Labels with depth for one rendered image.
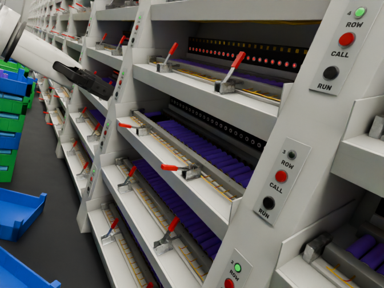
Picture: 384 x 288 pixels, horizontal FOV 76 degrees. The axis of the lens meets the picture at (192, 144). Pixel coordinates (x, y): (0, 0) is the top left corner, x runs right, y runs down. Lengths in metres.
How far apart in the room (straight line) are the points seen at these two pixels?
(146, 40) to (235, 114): 0.53
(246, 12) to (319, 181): 0.34
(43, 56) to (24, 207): 0.83
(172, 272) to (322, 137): 0.41
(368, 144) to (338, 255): 0.16
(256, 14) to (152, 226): 0.54
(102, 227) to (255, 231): 0.67
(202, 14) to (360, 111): 0.43
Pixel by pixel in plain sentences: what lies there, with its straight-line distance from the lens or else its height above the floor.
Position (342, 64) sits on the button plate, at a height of 0.76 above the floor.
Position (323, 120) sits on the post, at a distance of 0.36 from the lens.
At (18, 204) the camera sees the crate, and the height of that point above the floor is 0.01.
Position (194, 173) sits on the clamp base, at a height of 0.50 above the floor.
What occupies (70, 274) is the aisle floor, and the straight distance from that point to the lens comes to 0.96.
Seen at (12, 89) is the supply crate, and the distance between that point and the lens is 1.23.
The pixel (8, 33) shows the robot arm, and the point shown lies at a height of 0.65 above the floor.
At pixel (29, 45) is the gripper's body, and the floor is 0.64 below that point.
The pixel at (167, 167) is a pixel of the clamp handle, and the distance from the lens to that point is 0.49.
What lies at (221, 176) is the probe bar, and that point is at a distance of 0.51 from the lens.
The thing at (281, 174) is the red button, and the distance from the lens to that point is 0.37.
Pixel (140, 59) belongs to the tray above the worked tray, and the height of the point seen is 0.70.
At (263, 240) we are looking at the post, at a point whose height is 0.51.
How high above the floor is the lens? 0.67
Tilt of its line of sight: 12 degrees down
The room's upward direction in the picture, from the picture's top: 21 degrees clockwise
